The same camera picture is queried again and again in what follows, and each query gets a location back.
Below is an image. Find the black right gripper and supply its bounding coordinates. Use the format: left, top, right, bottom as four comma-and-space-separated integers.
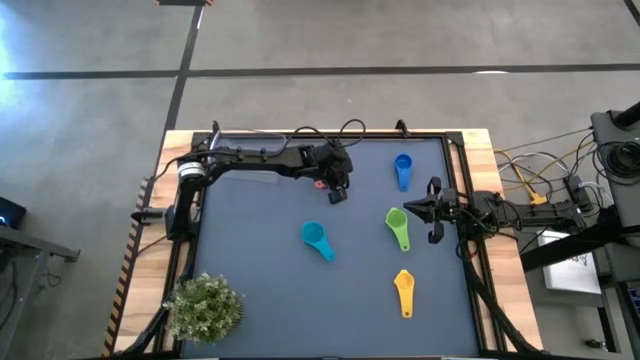
403, 175, 462, 245

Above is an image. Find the green plastic measuring cup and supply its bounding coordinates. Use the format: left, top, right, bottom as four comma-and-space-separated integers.
384, 207, 412, 253

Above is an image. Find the blue plastic measuring cup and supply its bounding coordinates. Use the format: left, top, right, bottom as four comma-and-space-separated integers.
393, 152, 414, 193

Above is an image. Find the teal plastic measuring cup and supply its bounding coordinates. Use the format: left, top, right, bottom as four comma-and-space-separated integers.
300, 221, 337, 264

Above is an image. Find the yellow plastic measuring cup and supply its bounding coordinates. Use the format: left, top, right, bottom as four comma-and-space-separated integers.
393, 269, 416, 320

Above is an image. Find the clear plastic basket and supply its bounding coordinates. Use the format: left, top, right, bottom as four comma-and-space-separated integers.
207, 130, 290, 185

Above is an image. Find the grey-blue table mat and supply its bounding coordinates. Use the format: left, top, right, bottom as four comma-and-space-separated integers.
192, 137, 481, 358

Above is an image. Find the black metal beam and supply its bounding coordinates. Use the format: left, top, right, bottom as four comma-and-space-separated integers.
519, 219, 640, 272

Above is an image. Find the black power strip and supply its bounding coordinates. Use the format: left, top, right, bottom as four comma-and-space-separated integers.
563, 174, 595, 212

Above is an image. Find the white board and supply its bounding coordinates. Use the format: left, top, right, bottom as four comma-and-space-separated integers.
536, 229, 602, 295

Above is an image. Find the grey equipment stand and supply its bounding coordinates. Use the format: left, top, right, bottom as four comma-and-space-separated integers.
589, 109, 640, 234

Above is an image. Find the artificial green potted plant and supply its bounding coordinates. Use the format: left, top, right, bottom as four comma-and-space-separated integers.
163, 272, 247, 346

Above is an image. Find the black pole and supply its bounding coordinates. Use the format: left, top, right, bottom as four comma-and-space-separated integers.
613, 101, 640, 129

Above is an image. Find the black yellow hazard tape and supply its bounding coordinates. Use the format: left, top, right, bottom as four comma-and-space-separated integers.
102, 175, 152, 357

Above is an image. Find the grey metal desk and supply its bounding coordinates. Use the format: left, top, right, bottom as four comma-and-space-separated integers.
0, 224, 81, 360

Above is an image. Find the black electronic device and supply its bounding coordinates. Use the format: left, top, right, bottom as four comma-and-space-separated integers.
0, 196, 28, 230

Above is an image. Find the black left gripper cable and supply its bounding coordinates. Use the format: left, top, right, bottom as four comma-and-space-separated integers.
282, 118, 368, 152

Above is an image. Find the black metal table frame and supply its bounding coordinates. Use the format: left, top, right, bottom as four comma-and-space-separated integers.
119, 128, 544, 359

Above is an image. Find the yellow cable with plug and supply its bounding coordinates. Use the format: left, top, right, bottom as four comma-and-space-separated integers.
494, 144, 596, 207

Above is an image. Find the black cable coil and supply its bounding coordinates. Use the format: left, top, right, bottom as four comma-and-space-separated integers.
596, 141, 640, 185

